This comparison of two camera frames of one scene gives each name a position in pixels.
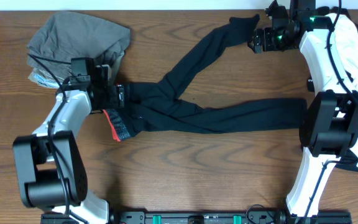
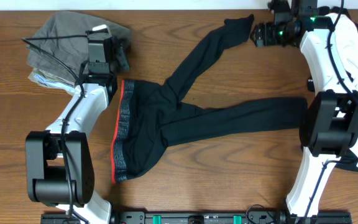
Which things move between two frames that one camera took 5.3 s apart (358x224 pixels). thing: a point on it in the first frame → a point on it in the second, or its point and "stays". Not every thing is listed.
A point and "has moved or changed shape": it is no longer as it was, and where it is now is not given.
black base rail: (207, 217) stays
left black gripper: (117, 96) → (122, 57)
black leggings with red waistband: (161, 105) has moved or changed shape
